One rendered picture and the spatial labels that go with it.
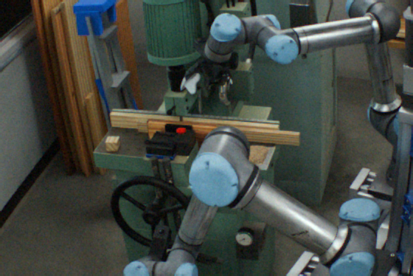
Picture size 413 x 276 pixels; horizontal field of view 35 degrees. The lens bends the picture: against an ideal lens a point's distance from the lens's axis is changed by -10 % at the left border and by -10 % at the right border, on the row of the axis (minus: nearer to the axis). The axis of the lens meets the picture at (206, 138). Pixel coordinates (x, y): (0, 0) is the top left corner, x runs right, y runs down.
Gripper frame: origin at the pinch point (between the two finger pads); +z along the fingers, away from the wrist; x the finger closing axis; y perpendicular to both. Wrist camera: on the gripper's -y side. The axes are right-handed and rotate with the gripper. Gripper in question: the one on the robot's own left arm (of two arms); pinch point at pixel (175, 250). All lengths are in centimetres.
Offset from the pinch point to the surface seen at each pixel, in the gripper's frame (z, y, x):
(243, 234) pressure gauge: 17.6, -4.9, 17.1
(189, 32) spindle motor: 2, -68, -1
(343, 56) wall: 262, -89, 24
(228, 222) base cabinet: 23.2, -7.5, 10.7
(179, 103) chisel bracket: 14.3, -45.6, -6.5
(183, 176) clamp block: 2.8, -23.6, 0.2
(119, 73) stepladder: 95, -59, -64
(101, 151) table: 12.7, -27.9, -32.8
